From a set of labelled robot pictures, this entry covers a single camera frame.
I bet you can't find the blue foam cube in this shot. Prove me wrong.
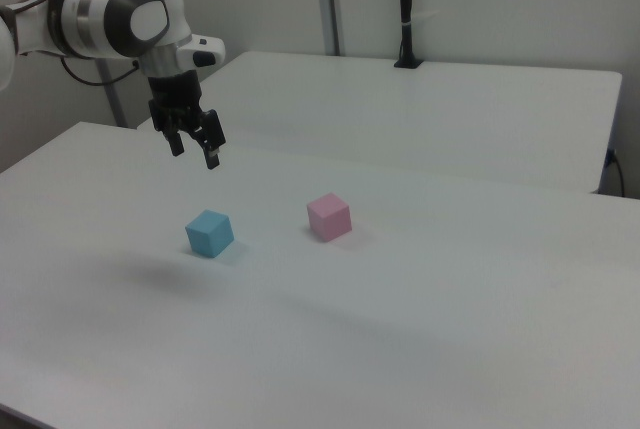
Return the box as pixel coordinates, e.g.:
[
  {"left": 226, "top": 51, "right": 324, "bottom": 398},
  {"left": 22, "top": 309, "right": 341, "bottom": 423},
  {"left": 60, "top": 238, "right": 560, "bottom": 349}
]
[{"left": 184, "top": 208, "right": 236, "bottom": 260}]

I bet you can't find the pink foam cube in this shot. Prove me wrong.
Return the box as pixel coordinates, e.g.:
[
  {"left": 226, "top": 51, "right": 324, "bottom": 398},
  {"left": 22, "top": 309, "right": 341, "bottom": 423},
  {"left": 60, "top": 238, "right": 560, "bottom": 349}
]
[{"left": 305, "top": 192, "right": 353, "bottom": 244}]

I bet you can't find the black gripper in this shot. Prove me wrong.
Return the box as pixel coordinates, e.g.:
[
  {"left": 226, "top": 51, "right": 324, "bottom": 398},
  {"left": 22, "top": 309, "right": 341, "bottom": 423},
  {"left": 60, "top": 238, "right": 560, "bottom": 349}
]
[{"left": 146, "top": 70, "right": 226, "bottom": 171}]

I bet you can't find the black power cable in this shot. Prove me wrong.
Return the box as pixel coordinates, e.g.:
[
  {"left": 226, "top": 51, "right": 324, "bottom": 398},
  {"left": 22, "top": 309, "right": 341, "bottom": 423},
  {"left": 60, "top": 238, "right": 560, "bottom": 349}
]
[{"left": 603, "top": 147, "right": 627, "bottom": 197}]

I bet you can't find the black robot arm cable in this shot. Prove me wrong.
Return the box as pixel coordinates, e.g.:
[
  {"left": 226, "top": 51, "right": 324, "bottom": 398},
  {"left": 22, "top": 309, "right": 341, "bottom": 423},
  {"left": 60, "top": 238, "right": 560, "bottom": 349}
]
[{"left": 58, "top": 55, "right": 142, "bottom": 87}]

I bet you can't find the white rectangular table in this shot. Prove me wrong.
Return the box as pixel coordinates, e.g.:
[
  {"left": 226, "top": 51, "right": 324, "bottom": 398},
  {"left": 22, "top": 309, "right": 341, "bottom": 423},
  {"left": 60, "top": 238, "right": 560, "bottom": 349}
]
[{"left": 136, "top": 50, "right": 624, "bottom": 196}]

